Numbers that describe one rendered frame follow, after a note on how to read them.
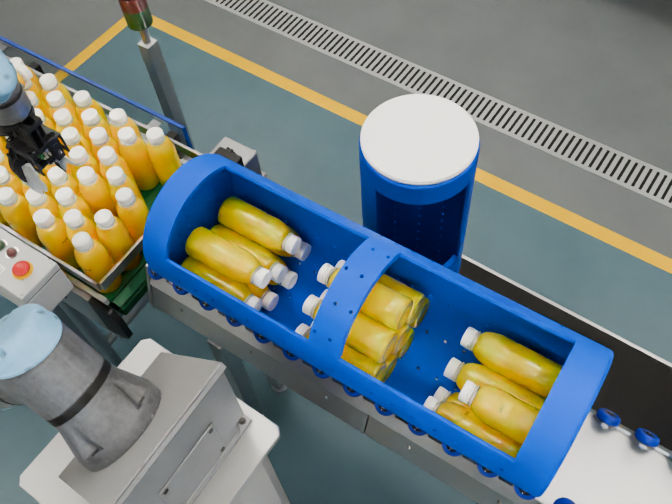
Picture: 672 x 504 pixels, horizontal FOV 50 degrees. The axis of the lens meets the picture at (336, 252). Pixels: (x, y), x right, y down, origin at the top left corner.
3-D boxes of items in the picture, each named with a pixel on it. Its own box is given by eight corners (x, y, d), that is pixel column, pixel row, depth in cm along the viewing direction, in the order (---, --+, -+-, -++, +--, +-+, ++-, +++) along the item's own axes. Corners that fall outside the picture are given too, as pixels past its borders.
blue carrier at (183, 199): (525, 523, 127) (569, 456, 105) (154, 298, 156) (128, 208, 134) (583, 402, 143) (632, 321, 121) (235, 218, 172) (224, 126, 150)
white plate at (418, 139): (339, 122, 172) (339, 125, 173) (400, 201, 158) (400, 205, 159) (436, 77, 178) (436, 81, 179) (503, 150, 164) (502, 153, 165)
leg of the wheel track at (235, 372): (257, 430, 240) (220, 352, 187) (243, 421, 241) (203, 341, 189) (267, 415, 242) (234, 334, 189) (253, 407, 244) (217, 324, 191)
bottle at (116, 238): (123, 277, 168) (98, 238, 154) (109, 259, 171) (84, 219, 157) (147, 261, 170) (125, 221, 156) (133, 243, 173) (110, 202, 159)
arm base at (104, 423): (98, 485, 99) (42, 443, 95) (78, 453, 112) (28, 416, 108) (172, 399, 104) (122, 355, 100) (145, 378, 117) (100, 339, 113)
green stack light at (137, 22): (141, 34, 174) (135, 18, 170) (122, 26, 177) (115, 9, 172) (158, 19, 177) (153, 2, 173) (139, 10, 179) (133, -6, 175)
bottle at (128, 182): (127, 234, 175) (104, 192, 161) (122, 213, 178) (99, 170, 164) (154, 225, 176) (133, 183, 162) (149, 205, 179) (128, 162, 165)
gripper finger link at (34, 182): (47, 210, 141) (37, 174, 134) (26, 198, 143) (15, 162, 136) (59, 202, 143) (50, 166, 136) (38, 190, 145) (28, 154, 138)
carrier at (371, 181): (351, 298, 247) (395, 364, 233) (337, 125, 173) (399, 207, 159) (422, 262, 253) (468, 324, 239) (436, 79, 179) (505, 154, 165)
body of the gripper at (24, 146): (44, 180, 134) (16, 137, 124) (12, 162, 137) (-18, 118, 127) (72, 152, 137) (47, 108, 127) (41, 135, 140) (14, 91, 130)
